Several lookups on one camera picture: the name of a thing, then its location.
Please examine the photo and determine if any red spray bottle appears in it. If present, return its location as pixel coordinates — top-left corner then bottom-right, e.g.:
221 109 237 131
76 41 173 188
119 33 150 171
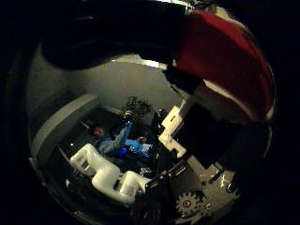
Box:
172 9 277 124

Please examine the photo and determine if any laptop with blue screen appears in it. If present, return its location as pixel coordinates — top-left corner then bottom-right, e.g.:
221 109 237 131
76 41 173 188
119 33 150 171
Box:
127 140 155 158

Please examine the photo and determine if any person in blue shirt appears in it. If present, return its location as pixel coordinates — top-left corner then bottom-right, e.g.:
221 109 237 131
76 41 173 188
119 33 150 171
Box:
90 121 148 158

